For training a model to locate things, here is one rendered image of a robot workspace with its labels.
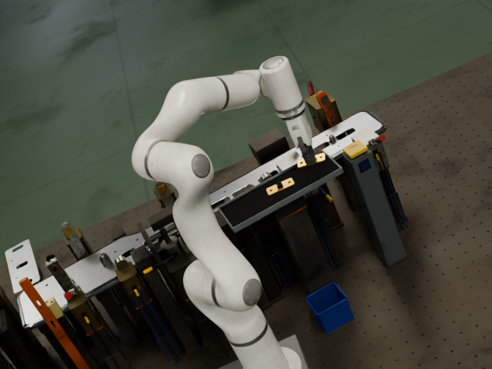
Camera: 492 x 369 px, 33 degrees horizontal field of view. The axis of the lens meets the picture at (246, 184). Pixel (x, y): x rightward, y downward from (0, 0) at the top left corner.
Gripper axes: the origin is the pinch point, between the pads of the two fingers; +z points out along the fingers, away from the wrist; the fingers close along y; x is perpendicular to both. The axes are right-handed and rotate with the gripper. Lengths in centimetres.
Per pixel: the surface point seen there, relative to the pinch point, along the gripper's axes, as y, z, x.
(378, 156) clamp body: 21.8, 22.3, -17.1
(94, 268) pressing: 4, 23, 82
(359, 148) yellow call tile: 5.5, 6.8, -14.0
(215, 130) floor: 247, 123, 93
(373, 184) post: 4.1, 19.9, -14.6
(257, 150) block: 42, 20, 24
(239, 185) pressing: 28.3, 22.8, 31.1
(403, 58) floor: 265, 122, -31
